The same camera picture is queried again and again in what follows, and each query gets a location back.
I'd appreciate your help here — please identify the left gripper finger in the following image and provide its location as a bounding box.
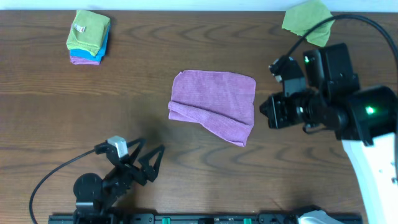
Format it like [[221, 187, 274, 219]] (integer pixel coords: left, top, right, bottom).
[[137, 144, 165, 178], [126, 138, 147, 166]]

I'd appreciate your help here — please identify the purple microfiber cloth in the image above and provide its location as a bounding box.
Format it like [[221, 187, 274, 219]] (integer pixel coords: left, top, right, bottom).
[[168, 70, 256, 147]]

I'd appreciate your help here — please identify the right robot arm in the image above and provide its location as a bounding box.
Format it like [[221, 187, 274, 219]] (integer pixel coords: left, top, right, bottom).
[[260, 44, 397, 223]]

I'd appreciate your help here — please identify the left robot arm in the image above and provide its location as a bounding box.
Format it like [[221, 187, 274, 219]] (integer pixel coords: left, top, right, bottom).
[[73, 136, 165, 223]]

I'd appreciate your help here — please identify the crumpled green cloth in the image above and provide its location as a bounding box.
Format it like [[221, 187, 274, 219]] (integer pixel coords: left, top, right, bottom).
[[282, 0, 334, 47]]

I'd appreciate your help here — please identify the folded purple cloth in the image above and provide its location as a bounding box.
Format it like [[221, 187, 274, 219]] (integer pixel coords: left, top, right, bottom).
[[70, 56, 100, 65]]

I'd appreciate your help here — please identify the folded blue cloth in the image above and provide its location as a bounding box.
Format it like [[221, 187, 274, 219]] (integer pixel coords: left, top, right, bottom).
[[70, 26, 111, 62]]

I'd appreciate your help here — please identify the folded green cloth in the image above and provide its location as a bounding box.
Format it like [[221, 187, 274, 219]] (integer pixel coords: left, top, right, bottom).
[[66, 10, 111, 56]]

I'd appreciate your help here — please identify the left black cable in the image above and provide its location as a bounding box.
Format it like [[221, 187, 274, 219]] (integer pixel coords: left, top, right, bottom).
[[29, 148, 98, 224]]

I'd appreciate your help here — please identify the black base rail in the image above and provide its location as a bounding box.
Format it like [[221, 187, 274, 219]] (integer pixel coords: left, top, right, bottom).
[[47, 212, 364, 224]]

